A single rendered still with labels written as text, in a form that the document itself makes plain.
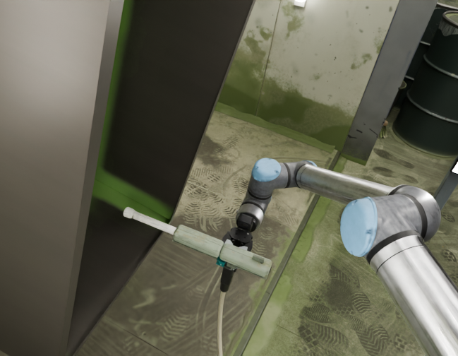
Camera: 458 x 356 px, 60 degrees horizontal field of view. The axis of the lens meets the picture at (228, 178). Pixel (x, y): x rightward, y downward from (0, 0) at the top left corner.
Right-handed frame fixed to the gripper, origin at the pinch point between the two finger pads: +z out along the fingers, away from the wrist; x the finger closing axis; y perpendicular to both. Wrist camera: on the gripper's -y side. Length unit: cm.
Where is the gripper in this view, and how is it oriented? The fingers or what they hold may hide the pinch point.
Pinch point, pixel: (229, 262)
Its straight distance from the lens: 124.6
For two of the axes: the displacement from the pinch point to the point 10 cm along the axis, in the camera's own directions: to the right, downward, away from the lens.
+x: -9.3, -3.5, 1.4
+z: -3.3, 6.0, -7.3
